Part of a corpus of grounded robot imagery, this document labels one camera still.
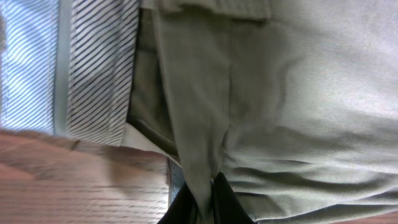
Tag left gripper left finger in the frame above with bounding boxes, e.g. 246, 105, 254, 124
157, 184, 196, 224

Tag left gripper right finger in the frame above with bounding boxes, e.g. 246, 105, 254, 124
211, 172, 255, 224

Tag khaki green shorts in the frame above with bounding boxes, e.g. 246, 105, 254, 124
0, 0, 398, 224

